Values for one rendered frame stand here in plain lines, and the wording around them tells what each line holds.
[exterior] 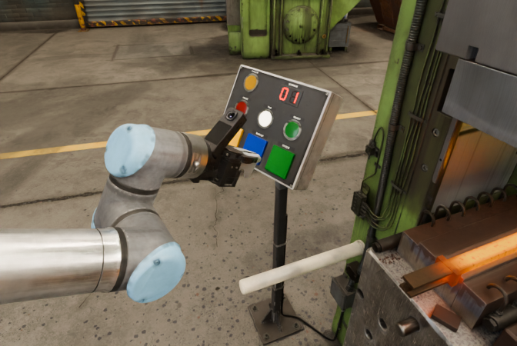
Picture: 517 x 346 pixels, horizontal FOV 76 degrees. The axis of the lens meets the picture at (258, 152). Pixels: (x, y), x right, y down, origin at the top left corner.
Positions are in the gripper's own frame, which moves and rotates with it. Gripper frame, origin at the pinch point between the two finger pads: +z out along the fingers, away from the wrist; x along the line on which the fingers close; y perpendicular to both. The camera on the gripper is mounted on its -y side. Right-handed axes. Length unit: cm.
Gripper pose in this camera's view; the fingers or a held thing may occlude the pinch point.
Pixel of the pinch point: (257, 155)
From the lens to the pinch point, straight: 83.4
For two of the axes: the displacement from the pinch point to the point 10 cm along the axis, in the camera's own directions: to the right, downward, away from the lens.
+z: 6.0, 0.9, 7.9
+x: 7.2, 3.6, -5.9
